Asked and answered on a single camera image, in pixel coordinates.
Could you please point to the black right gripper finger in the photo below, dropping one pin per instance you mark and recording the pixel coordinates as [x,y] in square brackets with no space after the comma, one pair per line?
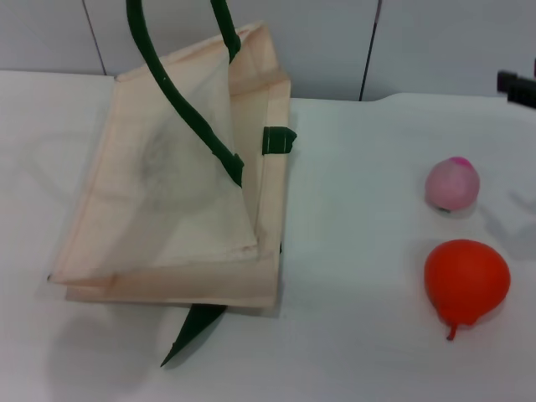
[506,79]
[523,93]

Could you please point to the pink toy peach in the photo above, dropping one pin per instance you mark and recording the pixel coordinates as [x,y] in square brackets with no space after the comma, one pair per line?
[452,184]

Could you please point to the orange toy fruit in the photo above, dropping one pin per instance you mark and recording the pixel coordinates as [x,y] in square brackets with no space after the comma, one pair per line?
[465,276]

